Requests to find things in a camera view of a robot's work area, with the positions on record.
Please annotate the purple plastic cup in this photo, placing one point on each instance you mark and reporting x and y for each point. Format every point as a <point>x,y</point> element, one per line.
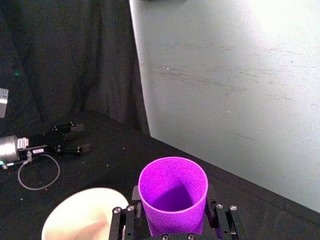
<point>172,175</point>

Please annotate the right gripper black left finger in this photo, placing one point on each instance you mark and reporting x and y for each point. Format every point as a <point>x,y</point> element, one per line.
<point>125,225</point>

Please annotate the cream round vacuum bottle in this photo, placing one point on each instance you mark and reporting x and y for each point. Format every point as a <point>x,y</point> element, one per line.
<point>82,215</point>

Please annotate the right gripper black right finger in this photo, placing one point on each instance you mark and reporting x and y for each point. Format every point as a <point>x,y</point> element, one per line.
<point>225,222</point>

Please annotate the black cloth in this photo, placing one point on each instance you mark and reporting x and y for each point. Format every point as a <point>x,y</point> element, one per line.
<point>82,62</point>

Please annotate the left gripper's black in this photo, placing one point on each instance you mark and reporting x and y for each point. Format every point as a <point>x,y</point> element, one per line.
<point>41,143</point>

